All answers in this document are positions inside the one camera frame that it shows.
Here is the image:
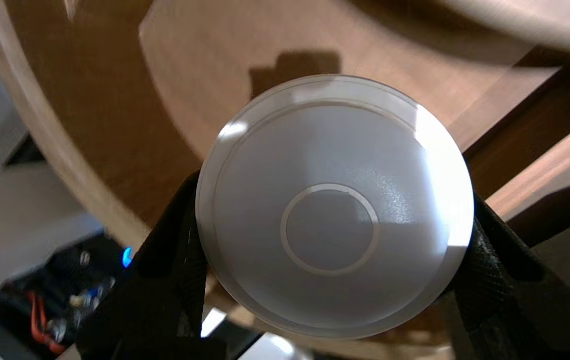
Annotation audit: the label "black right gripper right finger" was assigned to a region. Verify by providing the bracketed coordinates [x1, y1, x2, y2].
[445, 192, 570, 360]

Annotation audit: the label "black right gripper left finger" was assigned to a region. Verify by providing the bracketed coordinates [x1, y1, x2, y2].
[77, 170, 228, 360]

